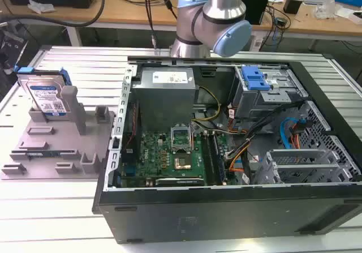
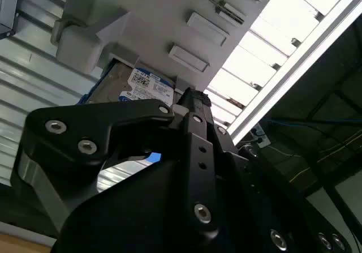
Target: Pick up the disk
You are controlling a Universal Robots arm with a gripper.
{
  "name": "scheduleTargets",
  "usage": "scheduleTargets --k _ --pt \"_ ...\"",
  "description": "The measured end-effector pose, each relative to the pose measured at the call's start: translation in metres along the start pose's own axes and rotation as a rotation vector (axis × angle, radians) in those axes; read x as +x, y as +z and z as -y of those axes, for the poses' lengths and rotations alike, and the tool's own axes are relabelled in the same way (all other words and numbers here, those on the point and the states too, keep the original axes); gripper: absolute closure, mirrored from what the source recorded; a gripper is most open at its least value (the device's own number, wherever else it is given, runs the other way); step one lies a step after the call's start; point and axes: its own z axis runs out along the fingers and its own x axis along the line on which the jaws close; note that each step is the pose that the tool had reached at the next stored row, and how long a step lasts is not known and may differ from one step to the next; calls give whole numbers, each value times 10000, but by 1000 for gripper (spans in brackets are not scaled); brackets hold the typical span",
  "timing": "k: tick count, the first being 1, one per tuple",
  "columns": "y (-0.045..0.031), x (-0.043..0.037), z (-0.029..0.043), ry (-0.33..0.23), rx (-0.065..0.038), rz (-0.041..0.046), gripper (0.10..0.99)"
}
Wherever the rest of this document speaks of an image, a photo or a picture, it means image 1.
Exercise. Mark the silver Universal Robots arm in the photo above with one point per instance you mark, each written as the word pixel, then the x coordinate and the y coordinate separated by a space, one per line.
pixel 210 23

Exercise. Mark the hard disk in blue carrier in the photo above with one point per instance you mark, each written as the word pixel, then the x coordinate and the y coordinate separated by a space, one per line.
pixel 46 93

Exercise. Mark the CPU socket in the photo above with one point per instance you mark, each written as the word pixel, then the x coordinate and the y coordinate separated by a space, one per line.
pixel 180 137

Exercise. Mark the grey power supply unit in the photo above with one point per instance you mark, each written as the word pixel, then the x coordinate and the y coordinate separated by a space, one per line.
pixel 165 94

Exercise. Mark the green motherboard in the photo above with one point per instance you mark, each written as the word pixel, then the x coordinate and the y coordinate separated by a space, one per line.
pixel 167 156

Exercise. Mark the chipset with brown die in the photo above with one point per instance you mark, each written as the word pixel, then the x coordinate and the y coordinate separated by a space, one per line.
pixel 183 163

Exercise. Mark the black RAM slot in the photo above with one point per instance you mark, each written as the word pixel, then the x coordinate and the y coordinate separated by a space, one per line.
pixel 211 159

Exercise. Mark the black graphics card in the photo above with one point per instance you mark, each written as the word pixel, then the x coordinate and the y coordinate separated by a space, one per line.
pixel 179 181

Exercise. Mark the blue drive bay latch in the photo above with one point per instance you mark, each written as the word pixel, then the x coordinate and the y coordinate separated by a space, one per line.
pixel 254 77

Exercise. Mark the grey metal drive cage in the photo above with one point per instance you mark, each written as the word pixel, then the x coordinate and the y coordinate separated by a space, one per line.
pixel 263 100

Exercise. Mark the black open PC case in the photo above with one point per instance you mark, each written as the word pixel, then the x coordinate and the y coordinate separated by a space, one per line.
pixel 215 216

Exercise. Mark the wooden workbench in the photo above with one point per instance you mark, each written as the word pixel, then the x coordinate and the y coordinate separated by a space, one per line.
pixel 141 12

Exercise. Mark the grey plastic parts rack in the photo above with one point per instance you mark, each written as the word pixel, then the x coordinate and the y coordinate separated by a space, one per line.
pixel 59 142

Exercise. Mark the black desktop tower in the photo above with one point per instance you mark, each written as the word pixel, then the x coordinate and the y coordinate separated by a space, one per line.
pixel 256 5

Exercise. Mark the RAM stick in rack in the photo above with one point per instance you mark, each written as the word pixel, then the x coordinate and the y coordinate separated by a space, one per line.
pixel 48 153

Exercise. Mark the small black cube device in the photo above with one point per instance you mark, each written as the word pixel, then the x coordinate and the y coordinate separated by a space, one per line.
pixel 291 4

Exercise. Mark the silver disk bay bracket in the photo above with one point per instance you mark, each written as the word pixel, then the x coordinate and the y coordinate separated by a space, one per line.
pixel 299 165

